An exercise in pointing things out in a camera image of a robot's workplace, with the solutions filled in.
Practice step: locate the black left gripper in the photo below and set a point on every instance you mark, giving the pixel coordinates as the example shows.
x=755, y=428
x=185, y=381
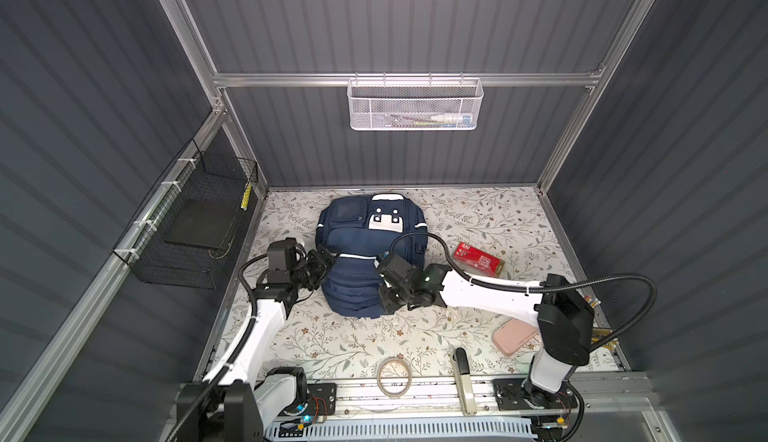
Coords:
x=319, y=265

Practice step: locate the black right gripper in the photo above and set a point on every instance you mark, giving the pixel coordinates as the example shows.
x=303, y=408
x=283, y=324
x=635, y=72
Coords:
x=386, y=303

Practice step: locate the navy blue student backpack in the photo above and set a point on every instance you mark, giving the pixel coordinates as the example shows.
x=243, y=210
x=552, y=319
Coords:
x=359, y=229

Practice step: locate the red card box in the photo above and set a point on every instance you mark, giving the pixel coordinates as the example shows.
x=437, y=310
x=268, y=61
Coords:
x=478, y=259

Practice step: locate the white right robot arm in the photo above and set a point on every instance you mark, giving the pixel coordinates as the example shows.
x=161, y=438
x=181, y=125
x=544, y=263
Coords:
x=562, y=317

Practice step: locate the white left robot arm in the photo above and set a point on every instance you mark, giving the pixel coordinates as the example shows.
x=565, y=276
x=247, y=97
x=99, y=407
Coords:
x=230, y=403

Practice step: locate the clear tape roll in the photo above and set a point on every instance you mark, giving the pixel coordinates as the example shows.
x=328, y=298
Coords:
x=394, y=376

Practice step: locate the beige stapler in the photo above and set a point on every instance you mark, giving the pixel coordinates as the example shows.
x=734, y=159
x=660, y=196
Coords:
x=461, y=370

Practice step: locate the pink pencil case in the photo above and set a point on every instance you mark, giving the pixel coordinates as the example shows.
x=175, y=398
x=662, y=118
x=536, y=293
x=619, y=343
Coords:
x=512, y=336

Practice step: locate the coloured pencils bundle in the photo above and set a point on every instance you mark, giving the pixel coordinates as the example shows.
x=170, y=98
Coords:
x=601, y=335

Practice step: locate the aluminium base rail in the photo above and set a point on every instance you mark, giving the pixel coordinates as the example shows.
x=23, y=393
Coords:
x=440, y=395

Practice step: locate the black wire basket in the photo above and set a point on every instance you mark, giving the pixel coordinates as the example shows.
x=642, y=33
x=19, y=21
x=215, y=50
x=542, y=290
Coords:
x=194, y=225

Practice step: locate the white wire mesh basket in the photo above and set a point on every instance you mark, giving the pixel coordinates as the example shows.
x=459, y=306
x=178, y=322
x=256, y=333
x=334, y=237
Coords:
x=414, y=103

